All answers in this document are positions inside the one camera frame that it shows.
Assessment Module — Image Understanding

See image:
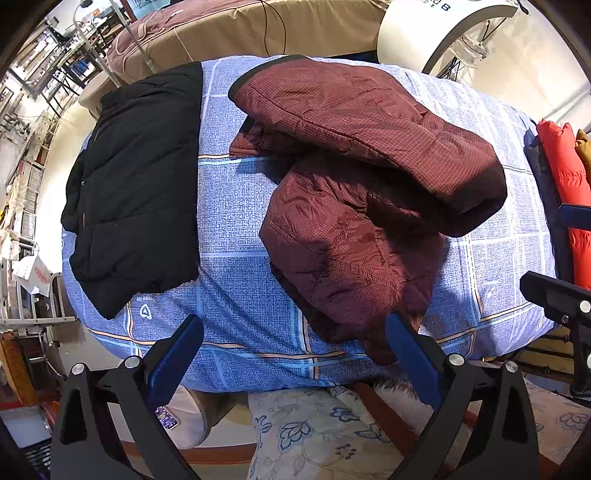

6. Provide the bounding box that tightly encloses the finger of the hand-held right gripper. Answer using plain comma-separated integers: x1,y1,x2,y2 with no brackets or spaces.
560,202,591,232
520,271,591,398

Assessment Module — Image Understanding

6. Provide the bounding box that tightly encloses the cluttered metal shelf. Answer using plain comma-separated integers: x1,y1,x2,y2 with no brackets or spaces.
0,14,122,241

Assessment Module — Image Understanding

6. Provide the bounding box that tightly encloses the white paper sheet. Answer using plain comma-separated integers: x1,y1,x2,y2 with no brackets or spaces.
13,255,52,295

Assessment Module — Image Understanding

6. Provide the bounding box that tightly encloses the clear plastic holder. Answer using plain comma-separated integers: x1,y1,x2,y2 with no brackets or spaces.
455,31,491,66

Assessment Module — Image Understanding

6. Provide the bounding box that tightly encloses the black puffer jacket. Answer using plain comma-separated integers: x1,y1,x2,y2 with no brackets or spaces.
60,61,204,320

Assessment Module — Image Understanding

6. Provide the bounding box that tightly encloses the black cable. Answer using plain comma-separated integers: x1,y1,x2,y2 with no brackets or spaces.
259,0,288,56

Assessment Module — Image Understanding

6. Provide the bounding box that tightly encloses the blue plaid bed sheet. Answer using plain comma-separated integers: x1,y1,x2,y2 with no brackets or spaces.
61,55,561,393

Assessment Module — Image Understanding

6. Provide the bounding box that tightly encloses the maroon checked jacket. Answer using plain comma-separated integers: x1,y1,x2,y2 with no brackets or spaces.
228,54,509,366

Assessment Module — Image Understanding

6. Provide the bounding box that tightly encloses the brown mattress cover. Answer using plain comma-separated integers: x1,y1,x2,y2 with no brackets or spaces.
106,0,393,86

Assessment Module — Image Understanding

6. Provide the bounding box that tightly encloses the white metal rail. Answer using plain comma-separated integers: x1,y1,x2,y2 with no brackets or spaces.
0,271,77,329

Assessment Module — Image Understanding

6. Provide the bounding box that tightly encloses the metal lamp stand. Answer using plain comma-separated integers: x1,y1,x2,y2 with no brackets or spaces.
74,0,122,88

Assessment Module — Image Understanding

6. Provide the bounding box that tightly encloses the floral cushion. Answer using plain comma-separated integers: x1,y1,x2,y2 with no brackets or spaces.
248,385,409,480

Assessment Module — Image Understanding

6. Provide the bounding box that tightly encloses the white fur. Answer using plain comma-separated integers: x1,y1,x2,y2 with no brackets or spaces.
373,378,435,435

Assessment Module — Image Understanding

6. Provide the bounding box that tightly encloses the white curved machine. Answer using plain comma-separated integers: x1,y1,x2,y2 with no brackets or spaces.
376,0,522,75

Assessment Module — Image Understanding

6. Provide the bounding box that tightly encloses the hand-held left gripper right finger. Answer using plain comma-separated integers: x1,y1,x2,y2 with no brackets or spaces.
385,312,541,480

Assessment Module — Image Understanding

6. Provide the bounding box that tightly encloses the red puffer jacket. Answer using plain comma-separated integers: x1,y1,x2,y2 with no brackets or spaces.
536,119,591,291

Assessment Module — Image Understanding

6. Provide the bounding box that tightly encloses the mustard cloth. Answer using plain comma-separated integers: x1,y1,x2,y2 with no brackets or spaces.
575,129,591,182

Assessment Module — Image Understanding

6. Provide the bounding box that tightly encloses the smartphone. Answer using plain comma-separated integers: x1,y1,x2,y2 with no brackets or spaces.
154,405,180,432

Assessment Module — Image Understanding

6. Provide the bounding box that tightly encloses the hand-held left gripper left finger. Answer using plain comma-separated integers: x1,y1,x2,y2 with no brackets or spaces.
50,314,205,480

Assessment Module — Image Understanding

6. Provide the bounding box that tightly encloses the beige stool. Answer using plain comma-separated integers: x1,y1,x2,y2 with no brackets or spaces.
161,385,242,450

